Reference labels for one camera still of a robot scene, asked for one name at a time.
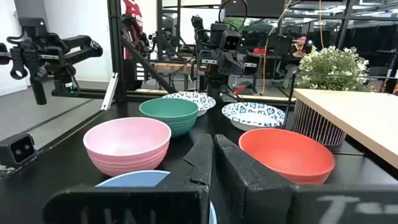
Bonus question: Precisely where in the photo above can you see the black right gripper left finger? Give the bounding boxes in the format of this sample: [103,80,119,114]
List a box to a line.
[42,133,214,224]

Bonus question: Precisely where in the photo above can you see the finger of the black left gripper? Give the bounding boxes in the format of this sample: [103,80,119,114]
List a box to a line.
[226,51,236,75]
[235,52,245,75]

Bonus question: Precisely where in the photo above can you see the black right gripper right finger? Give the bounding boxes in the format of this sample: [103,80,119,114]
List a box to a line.
[213,134,398,224]

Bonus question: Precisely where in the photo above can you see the light blue plastic bowl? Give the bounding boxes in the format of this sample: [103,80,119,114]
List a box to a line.
[95,170,218,224]

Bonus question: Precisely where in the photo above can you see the orange plastic bowl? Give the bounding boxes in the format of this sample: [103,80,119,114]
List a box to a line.
[238,128,336,186]

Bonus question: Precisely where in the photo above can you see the green plastic bowl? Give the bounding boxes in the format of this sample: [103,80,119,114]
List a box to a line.
[139,98,200,138]

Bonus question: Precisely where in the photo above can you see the wooden shelf board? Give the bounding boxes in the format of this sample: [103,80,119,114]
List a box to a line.
[292,88,398,170]

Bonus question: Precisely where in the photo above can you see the background wooden table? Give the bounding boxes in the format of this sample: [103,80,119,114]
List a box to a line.
[154,62,200,73]

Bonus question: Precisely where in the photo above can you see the blue patterned paper bowl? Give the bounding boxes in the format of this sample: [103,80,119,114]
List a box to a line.
[221,101,286,132]
[161,91,216,117]

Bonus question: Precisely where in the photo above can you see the pink plastic bowl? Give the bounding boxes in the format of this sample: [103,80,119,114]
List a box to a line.
[83,117,172,177]

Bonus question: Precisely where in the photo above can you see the person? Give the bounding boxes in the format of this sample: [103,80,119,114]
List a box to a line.
[281,34,313,90]

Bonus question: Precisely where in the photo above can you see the black table mat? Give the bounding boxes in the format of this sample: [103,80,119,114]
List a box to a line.
[0,101,398,224]

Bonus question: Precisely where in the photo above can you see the red white jersey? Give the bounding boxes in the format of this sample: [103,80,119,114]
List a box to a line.
[122,0,144,60]

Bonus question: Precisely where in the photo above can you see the potted plant with ribbed pot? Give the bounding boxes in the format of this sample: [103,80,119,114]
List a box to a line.
[292,45,374,147]

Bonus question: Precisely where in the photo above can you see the white metal bar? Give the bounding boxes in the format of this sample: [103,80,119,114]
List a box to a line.
[100,72,119,111]

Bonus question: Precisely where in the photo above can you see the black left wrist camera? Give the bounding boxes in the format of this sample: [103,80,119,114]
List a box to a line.
[223,29,243,51]

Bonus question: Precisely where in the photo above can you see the orange hanging cable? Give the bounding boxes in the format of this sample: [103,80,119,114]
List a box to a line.
[317,0,324,50]
[260,0,295,96]

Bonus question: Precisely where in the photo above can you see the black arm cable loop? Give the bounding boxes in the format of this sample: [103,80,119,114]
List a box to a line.
[217,0,249,32]

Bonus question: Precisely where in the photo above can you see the black aluminium station frame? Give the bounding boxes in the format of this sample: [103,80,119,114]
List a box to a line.
[51,0,296,105]

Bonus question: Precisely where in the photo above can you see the black table-level camera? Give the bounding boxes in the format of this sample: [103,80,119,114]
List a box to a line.
[0,133,37,170]

